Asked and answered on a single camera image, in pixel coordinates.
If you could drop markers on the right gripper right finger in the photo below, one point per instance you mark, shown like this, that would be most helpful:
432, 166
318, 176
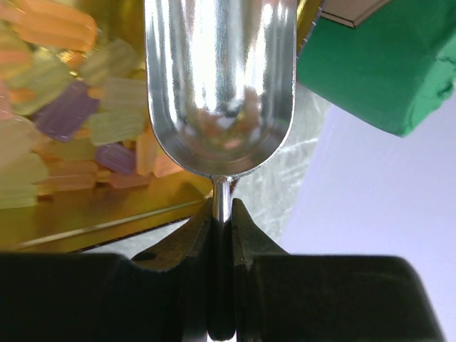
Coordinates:
285, 297

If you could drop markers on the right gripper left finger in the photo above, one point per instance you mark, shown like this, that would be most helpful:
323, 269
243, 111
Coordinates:
159, 295

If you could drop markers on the tin of pastel candies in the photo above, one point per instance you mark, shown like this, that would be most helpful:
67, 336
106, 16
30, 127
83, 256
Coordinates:
78, 152

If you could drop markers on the metal candy scoop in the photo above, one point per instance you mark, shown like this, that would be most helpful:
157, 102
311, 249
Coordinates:
221, 85

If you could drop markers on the green covered jar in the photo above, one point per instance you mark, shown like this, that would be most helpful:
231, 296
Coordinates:
392, 71

